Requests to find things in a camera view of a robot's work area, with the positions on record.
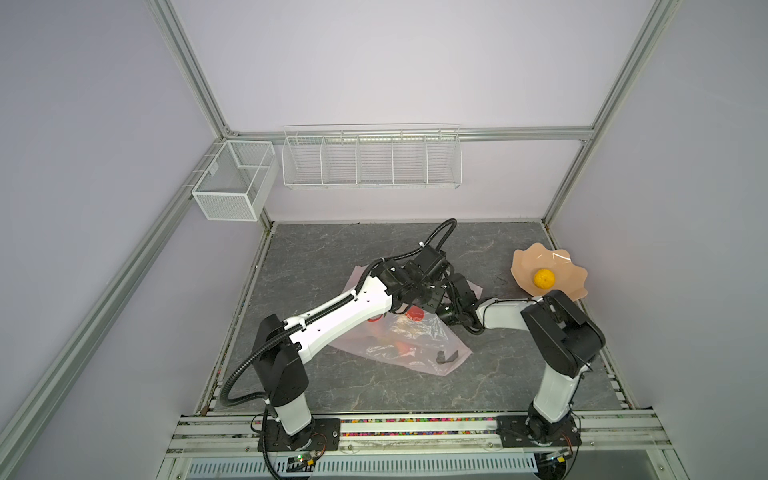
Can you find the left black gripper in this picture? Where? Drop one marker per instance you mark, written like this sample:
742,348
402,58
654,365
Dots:
436,300

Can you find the pink printed plastic bag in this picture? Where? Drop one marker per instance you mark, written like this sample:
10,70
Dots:
415,339

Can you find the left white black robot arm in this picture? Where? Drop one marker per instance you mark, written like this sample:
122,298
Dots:
275,370

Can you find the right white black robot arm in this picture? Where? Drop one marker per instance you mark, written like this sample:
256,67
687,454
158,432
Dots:
567,340

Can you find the peach plastic fruit bowl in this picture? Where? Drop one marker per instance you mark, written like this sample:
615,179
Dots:
570,277

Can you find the small white mesh basket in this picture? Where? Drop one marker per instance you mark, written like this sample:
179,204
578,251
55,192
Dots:
237,182

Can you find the long white wire basket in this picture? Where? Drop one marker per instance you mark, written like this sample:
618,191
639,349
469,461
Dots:
372,156

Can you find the aluminium frame profiles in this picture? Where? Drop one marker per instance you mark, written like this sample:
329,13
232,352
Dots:
28,423

